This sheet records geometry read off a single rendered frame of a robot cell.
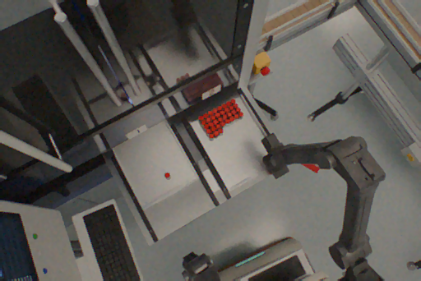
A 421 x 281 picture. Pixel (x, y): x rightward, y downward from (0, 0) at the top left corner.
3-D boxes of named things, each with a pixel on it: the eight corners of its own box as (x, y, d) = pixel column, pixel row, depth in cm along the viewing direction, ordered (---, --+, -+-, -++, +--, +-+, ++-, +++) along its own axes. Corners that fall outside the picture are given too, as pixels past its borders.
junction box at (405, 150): (399, 149, 195) (408, 146, 186) (406, 145, 196) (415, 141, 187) (412, 168, 192) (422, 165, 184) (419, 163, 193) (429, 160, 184)
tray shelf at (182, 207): (99, 146, 152) (97, 145, 150) (236, 74, 162) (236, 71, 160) (149, 246, 141) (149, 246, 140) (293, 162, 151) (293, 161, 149)
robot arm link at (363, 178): (358, 184, 74) (395, 163, 76) (319, 146, 84) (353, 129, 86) (344, 274, 105) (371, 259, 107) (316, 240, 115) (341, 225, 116)
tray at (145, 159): (108, 140, 151) (105, 138, 147) (160, 112, 154) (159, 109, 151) (143, 209, 143) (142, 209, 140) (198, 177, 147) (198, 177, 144)
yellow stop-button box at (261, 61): (246, 62, 152) (247, 54, 145) (260, 55, 153) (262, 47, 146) (255, 76, 151) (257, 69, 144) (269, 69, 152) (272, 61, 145)
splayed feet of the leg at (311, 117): (303, 115, 248) (309, 108, 234) (360, 83, 255) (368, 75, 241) (310, 125, 246) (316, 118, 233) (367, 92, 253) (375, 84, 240)
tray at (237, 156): (189, 124, 153) (189, 122, 150) (240, 97, 157) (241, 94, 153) (228, 191, 146) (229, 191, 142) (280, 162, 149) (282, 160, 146)
